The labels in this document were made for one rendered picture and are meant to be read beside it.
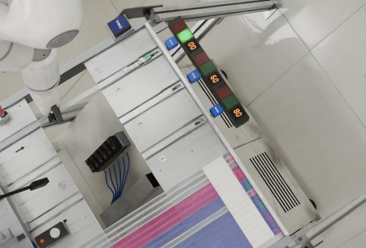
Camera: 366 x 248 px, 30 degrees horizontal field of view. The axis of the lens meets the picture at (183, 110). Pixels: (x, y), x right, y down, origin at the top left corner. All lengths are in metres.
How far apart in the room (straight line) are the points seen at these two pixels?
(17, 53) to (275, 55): 1.37
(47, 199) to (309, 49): 1.09
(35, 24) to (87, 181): 1.33
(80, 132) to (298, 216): 0.77
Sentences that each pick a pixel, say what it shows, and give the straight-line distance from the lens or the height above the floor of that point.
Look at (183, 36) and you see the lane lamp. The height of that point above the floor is 0.66.
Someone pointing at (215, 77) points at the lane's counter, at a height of 0.65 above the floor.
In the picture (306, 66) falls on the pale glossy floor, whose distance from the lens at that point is 2.41.
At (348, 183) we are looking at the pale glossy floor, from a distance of 2.43.
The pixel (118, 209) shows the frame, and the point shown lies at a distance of 2.14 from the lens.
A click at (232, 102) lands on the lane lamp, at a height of 0.65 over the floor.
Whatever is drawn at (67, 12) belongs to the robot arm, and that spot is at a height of 1.45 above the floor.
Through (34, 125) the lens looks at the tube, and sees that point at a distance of 1.80.
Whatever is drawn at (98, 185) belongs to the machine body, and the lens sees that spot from 2.24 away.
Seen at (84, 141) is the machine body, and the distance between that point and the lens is 2.24.
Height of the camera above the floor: 2.12
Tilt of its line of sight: 51 degrees down
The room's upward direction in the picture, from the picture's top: 107 degrees counter-clockwise
